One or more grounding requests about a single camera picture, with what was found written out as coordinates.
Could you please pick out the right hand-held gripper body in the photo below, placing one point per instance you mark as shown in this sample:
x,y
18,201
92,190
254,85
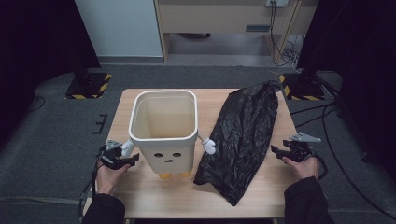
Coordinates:
x,y
299,151

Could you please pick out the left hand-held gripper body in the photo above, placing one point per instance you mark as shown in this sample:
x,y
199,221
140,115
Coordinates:
x,y
112,160

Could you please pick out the white trash bin with face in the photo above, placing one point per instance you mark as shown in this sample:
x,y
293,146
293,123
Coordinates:
x,y
168,157

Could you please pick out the black garbage bag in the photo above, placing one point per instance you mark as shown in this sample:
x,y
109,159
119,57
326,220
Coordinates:
x,y
243,130

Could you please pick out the person's right hand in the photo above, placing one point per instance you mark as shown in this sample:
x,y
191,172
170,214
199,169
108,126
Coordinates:
x,y
305,168

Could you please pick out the person's left hand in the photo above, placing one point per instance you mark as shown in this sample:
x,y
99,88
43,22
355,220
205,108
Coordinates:
x,y
109,180

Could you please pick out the black curtain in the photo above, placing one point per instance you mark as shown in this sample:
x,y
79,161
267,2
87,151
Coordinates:
x,y
37,46
358,46

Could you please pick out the white cabinet panel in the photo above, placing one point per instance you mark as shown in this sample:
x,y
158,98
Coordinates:
x,y
121,28

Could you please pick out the light wooden desk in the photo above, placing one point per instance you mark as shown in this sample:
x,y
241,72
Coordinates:
x,y
218,18

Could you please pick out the grey wall socket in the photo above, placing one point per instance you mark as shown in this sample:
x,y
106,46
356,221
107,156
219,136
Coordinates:
x,y
277,2

